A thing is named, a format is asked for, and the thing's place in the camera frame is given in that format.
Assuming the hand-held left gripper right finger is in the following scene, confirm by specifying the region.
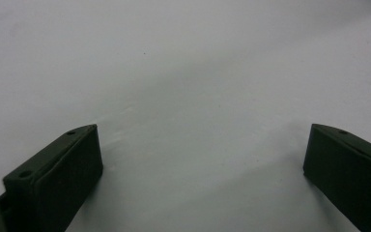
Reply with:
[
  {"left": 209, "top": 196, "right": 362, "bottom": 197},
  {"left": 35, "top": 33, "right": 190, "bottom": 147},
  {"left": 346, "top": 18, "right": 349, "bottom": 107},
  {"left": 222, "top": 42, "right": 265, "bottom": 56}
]
[{"left": 302, "top": 123, "right": 371, "bottom": 232}]

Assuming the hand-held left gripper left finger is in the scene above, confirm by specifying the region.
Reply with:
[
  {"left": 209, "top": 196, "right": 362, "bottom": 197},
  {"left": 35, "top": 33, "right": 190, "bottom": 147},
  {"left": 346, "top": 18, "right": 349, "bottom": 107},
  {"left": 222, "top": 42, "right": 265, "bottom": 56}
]
[{"left": 2, "top": 123, "right": 104, "bottom": 232}]

